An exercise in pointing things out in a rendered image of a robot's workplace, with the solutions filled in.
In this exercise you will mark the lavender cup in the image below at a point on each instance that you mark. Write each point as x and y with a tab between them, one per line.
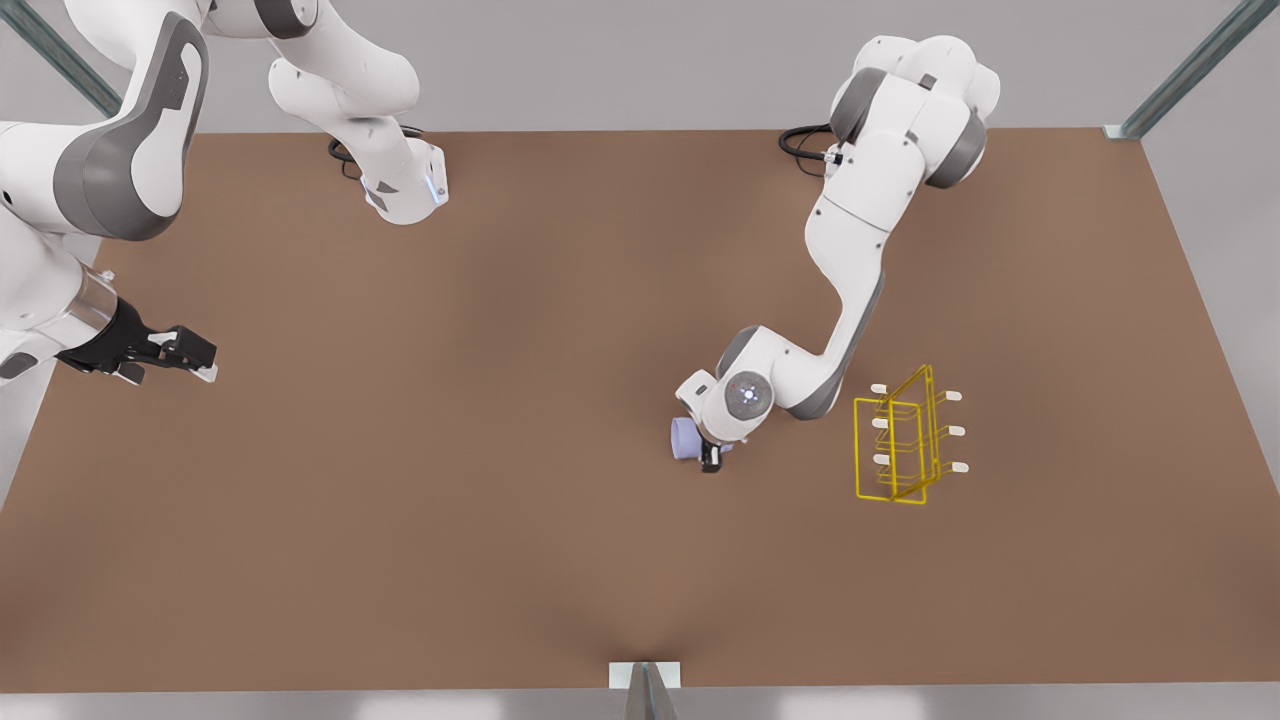
685	438

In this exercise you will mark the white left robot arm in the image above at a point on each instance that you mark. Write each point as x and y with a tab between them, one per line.
860	250

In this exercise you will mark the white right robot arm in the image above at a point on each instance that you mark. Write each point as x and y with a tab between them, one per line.
120	170

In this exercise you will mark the silver frame post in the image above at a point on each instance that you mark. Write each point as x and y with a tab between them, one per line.
648	690
60	55
1190	70

